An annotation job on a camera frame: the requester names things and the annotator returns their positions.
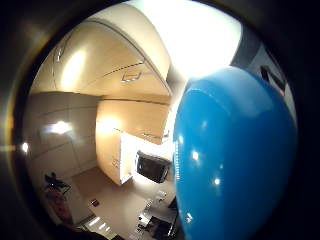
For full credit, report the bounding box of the black screen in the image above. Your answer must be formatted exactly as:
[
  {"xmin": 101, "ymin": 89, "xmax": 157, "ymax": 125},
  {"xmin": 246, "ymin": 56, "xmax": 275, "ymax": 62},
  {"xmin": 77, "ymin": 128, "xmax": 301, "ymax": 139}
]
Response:
[{"xmin": 134, "ymin": 150, "xmax": 172, "ymax": 184}]

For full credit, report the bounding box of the light wooden cabinet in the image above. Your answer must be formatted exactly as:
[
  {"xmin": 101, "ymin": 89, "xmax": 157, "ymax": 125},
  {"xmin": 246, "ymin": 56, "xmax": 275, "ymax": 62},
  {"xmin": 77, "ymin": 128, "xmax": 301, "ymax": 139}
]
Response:
[{"xmin": 95, "ymin": 99, "xmax": 172, "ymax": 186}]

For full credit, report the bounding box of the rectangular ceiling fixture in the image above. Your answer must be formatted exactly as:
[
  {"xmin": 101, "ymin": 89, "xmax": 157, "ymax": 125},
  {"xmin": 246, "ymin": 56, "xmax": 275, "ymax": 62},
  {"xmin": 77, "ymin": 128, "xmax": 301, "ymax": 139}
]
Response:
[{"xmin": 120, "ymin": 70, "xmax": 143, "ymax": 84}]

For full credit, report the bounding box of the black stand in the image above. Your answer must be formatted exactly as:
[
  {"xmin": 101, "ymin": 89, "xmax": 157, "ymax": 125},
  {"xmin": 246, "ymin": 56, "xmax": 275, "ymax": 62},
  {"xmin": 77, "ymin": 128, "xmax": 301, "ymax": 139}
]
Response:
[{"xmin": 43, "ymin": 171, "xmax": 72, "ymax": 195}]

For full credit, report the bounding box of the dark desk equipment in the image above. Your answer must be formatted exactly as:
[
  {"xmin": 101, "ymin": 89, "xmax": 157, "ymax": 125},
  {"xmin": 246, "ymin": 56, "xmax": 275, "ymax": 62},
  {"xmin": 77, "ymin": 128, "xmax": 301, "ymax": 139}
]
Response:
[{"xmin": 145, "ymin": 215, "xmax": 179, "ymax": 240}]

